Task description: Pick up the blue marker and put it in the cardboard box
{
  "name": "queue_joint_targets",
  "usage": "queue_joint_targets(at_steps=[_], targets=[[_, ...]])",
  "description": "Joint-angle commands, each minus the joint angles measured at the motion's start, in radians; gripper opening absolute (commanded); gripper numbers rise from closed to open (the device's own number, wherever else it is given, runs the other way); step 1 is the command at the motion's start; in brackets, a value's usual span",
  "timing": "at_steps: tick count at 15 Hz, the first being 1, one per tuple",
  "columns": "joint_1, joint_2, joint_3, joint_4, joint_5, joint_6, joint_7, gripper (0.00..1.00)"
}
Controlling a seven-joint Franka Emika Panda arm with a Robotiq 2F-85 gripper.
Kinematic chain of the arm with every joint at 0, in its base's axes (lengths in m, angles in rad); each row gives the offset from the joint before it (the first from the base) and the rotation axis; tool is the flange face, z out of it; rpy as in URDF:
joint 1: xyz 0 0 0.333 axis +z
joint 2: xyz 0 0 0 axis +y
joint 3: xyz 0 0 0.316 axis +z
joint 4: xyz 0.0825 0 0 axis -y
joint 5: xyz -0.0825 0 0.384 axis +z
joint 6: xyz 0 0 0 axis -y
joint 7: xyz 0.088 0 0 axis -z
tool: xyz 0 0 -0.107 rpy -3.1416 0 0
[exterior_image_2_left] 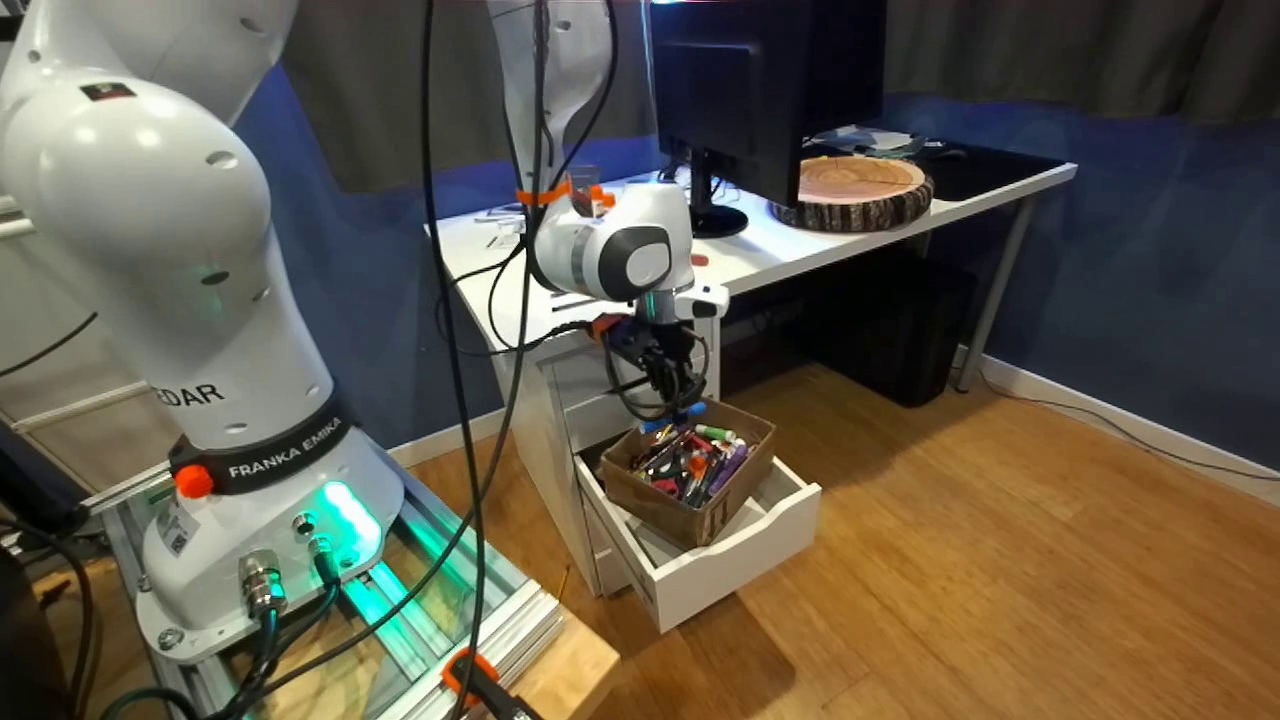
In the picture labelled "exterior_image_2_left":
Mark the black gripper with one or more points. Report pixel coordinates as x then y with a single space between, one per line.
647 325

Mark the blue marker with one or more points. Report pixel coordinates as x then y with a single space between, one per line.
680 402

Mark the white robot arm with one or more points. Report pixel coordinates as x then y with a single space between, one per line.
175 294

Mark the cardboard box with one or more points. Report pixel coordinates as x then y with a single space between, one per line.
664 513

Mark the white drawer cabinet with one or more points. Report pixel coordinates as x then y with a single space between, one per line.
552 412

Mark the white open drawer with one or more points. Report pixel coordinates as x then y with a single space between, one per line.
721 564

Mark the black computer tower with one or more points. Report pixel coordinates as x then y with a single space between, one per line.
905 325

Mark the round wooden slab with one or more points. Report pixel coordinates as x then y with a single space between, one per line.
852 188

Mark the black computer monitor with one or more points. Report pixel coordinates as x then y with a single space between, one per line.
762 92

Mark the white desk leg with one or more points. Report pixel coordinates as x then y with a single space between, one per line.
994 294

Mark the black desk mat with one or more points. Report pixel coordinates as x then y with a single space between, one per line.
994 166

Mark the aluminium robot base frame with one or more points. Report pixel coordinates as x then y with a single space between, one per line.
443 620

